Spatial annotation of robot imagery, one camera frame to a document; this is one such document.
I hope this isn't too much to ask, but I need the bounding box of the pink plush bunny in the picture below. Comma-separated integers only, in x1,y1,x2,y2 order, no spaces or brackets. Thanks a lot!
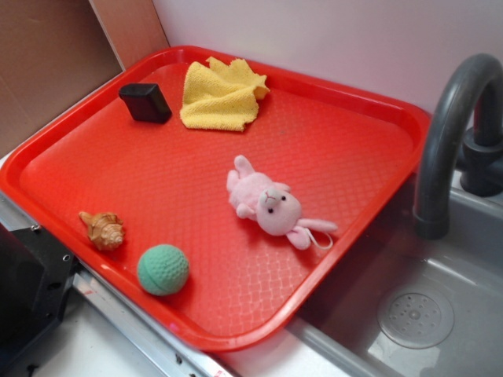
226,155,337,251

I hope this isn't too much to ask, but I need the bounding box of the red plastic tray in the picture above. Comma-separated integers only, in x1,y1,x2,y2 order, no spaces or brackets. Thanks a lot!
1,46,430,351

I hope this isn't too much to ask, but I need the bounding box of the yellow cloth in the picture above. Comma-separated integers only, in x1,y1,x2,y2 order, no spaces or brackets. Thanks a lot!
180,57,270,132

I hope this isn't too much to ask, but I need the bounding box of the green dimpled ball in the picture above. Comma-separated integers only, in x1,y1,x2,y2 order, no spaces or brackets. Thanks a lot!
137,244,189,296

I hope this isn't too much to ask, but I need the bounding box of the black rectangular block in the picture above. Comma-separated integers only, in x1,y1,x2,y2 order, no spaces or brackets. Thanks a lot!
119,83,172,123

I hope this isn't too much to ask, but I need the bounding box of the tan seashell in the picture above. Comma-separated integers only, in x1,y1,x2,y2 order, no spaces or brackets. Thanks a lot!
79,211,125,251

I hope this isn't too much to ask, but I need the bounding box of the grey toy sink basin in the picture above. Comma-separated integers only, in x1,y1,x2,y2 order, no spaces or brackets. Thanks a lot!
289,181,502,376

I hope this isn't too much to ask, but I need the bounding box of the grey toy faucet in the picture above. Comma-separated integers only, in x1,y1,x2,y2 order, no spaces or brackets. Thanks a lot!
413,53,502,240

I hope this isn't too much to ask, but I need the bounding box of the brown cardboard panel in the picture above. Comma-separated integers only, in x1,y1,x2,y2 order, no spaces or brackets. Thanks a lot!
1,1,169,156

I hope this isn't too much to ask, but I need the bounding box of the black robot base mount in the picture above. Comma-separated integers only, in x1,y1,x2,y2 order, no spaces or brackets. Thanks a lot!
1,226,76,372

